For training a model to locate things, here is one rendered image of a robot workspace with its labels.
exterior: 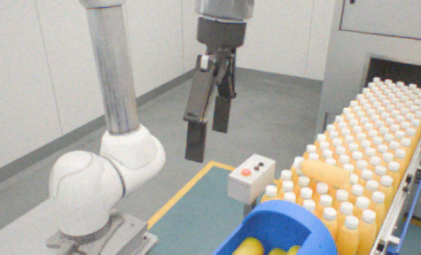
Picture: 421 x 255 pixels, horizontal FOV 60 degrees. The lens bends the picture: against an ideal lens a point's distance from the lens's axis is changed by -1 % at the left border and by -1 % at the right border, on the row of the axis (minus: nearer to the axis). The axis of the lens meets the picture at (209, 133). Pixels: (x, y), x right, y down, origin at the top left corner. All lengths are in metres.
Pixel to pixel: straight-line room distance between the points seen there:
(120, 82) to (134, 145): 0.19
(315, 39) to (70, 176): 4.68
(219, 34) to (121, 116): 0.63
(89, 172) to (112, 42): 0.36
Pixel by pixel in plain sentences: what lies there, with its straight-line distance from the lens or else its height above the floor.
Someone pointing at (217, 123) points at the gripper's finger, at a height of 1.58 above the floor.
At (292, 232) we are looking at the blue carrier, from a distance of 1.13.
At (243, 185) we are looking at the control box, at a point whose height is 1.08.
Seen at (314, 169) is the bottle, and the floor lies 1.16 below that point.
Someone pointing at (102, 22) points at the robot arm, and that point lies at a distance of 1.06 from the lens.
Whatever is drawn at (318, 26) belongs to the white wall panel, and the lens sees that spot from 5.37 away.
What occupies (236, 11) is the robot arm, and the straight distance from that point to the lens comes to 0.54.
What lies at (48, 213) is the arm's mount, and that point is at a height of 1.08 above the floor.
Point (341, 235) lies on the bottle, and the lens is 1.29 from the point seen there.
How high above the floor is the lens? 1.88
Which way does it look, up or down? 27 degrees down
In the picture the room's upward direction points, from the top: straight up
